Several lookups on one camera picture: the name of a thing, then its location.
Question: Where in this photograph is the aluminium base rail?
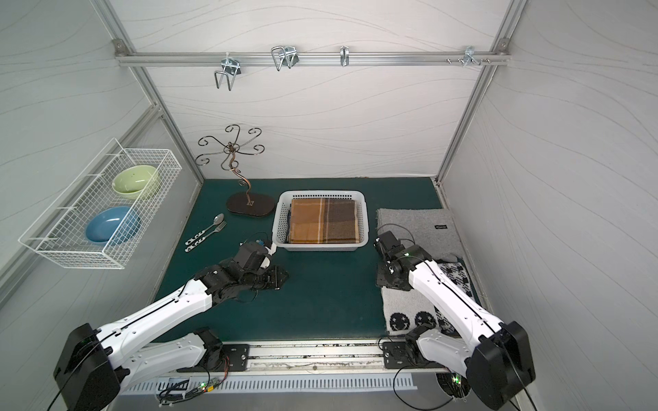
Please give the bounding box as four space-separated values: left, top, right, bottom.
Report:
102 337 525 380

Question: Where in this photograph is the green dark table mat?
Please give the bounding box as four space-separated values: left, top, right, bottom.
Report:
156 177 442 343

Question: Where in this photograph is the white wire wall basket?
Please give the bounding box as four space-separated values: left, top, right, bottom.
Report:
19 139 182 270

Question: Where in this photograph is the aluminium cross rail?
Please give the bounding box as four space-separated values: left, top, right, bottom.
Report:
116 50 512 68

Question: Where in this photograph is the green ceramic bowl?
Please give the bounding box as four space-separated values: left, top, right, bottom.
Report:
111 164 160 200

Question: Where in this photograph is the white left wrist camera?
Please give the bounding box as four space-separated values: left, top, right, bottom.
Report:
262 243 277 268

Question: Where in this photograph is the bronze scroll jewelry stand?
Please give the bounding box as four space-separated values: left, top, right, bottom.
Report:
195 123 277 217

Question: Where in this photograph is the black mounting plate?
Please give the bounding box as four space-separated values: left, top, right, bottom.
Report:
176 344 250 373
379 340 427 369

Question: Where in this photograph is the blue ceramic bowl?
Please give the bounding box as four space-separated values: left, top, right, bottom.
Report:
85 205 142 246

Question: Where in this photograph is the left wiring bundle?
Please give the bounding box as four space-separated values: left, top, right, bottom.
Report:
156 353 231 407

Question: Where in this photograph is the looped metal hook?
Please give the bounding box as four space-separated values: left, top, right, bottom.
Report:
271 46 299 71

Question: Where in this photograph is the white vent grille strip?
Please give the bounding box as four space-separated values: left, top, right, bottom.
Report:
123 373 417 396

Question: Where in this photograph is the silver fork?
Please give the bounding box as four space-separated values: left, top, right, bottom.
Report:
184 222 227 253

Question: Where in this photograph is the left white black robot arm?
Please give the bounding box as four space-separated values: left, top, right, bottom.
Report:
53 241 288 410

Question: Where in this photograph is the brown plaid scarf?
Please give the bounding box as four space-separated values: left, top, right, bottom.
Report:
288 197 361 244

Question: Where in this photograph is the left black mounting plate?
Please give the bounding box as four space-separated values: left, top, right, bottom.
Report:
176 344 250 373

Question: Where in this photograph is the small single metal hook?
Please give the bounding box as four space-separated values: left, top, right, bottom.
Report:
339 46 350 67

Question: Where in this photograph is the double prong metal hook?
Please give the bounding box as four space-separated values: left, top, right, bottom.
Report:
214 54 242 91

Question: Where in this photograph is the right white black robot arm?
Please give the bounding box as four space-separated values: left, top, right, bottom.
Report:
375 231 536 410

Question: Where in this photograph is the white plastic basket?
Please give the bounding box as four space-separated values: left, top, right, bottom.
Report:
272 190 368 252

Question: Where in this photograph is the silver spoon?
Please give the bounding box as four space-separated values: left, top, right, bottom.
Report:
185 213 224 246

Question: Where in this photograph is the grey folded scarf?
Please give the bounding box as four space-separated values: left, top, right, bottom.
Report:
377 209 465 263

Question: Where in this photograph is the right metal bracket hook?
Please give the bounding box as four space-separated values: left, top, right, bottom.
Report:
446 46 491 67

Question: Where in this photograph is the white black smiley scarf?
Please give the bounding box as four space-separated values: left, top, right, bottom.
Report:
381 262 479 338

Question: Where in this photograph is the right black cable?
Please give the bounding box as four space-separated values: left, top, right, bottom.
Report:
391 365 456 411

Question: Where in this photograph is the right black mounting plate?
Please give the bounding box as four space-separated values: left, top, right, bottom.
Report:
379 340 427 369

